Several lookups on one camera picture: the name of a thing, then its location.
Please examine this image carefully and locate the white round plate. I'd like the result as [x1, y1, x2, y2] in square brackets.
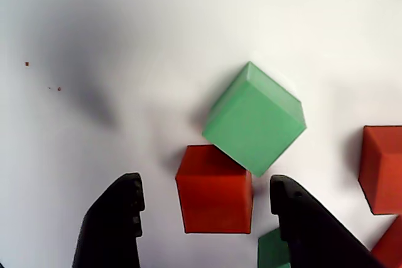
[0, 0, 402, 268]

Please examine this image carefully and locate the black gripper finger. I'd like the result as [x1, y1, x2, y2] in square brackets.
[269, 174, 388, 268]
[71, 172, 146, 268]

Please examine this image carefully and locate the red cube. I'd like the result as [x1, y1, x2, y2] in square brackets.
[175, 144, 254, 235]
[357, 125, 402, 216]
[370, 213, 402, 268]

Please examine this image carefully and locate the green cube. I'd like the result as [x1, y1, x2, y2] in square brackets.
[201, 61, 308, 178]
[257, 227, 293, 268]

